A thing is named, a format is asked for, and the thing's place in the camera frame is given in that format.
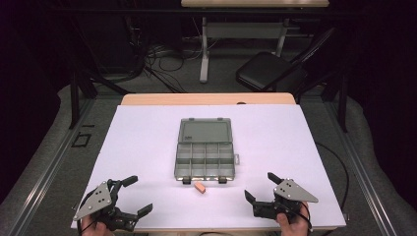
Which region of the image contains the black folding chair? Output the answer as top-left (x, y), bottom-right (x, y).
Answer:
top-left (235, 27), bottom-right (337, 93)

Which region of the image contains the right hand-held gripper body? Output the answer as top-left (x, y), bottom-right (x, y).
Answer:
top-left (252, 178), bottom-right (320, 220)

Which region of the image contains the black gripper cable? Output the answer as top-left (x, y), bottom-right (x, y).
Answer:
top-left (287, 202), bottom-right (315, 233)
top-left (76, 189), bottom-right (100, 236)

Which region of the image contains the wooden table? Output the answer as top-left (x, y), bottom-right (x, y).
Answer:
top-left (73, 92), bottom-right (348, 234)

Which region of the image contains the clear grey compartment box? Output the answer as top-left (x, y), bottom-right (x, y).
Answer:
top-left (173, 117), bottom-right (241, 186)

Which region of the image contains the grey metal floor rail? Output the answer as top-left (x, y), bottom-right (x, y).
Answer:
top-left (9, 97), bottom-right (96, 236)
top-left (322, 100), bottom-right (398, 236)

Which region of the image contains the white-legged desk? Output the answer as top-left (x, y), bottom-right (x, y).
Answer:
top-left (180, 0), bottom-right (330, 84)

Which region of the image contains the white table mat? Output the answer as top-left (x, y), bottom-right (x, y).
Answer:
top-left (70, 103), bottom-right (348, 230)

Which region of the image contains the person's right hand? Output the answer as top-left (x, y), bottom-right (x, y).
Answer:
top-left (275, 202), bottom-right (312, 236)

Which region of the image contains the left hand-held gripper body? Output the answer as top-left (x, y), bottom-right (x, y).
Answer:
top-left (72, 178), bottom-right (140, 232)

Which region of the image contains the orange eraser block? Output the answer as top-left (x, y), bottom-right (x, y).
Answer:
top-left (193, 181), bottom-right (208, 195)

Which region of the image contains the bundle of black floor cables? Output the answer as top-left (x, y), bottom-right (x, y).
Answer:
top-left (123, 16), bottom-right (205, 94)

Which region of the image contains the person's left hand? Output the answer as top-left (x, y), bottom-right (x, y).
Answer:
top-left (80, 213), bottom-right (115, 236)

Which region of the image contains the black metal stand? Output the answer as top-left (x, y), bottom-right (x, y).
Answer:
top-left (66, 70), bottom-right (133, 131)
top-left (294, 70), bottom-right (349, 134)

